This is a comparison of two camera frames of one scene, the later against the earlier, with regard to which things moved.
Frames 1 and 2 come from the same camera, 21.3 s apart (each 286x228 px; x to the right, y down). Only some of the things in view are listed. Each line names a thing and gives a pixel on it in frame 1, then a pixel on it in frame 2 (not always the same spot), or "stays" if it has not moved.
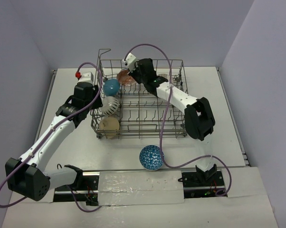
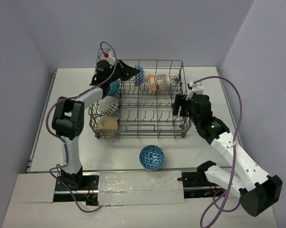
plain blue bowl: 111,87 stays
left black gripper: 95,95 -> 120,71
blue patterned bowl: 150,157 stays
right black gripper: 132,74 -> 180,100
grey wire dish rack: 128,109 stays
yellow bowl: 109,127 stays
